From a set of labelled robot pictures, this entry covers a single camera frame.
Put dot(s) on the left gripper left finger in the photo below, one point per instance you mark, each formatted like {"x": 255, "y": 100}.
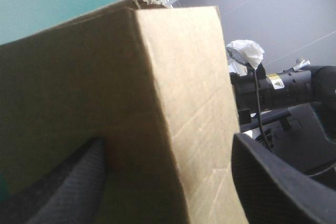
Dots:
{"x": 76, "y": 182}

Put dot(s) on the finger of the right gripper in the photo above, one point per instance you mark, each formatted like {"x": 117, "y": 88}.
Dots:
{"x": 302, "y": 145}

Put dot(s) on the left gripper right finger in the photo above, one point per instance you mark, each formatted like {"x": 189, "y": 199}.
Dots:
{"x": 273, "y": 192}

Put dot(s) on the brown cardboard box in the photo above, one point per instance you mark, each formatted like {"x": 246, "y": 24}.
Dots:
{"x": 110, "y": 98}

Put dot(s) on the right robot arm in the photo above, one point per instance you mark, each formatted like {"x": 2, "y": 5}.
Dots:
{"x": 291, "y": 87}

